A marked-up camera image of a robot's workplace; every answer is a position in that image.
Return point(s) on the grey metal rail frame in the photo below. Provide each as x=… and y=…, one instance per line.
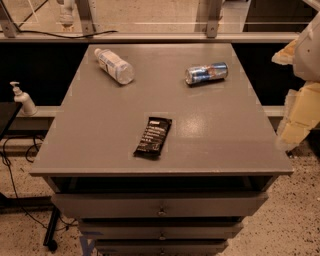
x=122, y=21

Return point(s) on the black side table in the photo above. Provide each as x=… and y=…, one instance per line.
x=8, y=112

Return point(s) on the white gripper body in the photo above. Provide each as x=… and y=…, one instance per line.
x=308, y=53

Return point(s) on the middle grey drawer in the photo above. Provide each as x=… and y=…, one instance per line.
x=161, y=230

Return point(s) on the black snack bar wrapper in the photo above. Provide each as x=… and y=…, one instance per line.
x=153, y=138

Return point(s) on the top grey drawer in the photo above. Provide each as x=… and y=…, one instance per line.
x=152, y=205

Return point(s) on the white pump dispenser bottle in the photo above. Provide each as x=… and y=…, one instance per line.
x=28, y=106

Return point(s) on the white bottle behind rail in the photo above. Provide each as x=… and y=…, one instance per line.
x=66, y=12

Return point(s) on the clear plastic water bottle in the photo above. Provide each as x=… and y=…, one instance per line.
x=120, y=70

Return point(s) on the grey drawer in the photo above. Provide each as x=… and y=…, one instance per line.
x=160, y=248
x=161, y=230
x=152, y=205

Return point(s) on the blue silver drink can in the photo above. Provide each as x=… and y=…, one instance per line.
x=205, y=73

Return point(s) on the bottom grey drawer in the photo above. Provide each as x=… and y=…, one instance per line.
x=160, y=248

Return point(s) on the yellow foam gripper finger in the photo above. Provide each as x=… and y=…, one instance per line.
x=301, y=115
x=286, y=55

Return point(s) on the grey drawer cabinet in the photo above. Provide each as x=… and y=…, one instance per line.
x=168, y=164

